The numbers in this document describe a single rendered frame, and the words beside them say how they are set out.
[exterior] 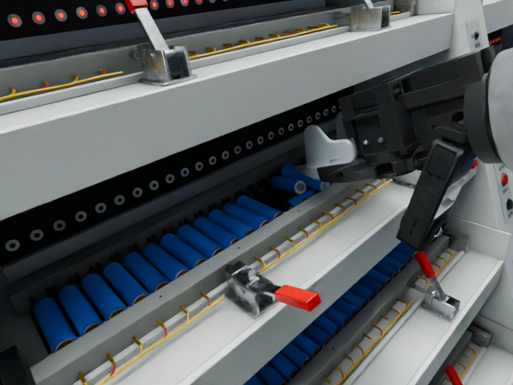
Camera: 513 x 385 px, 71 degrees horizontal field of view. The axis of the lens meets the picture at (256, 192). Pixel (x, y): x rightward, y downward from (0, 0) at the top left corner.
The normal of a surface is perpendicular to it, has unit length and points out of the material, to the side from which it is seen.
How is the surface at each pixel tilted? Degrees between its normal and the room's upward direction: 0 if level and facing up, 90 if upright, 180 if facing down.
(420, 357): 18
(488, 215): 90
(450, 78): 90
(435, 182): 88
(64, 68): 109
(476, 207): 90
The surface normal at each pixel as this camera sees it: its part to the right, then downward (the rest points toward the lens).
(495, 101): -0.81, 0.08
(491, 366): -0.12, -0.88
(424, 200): -0.76, 0.36
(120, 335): 0.66, 0.28
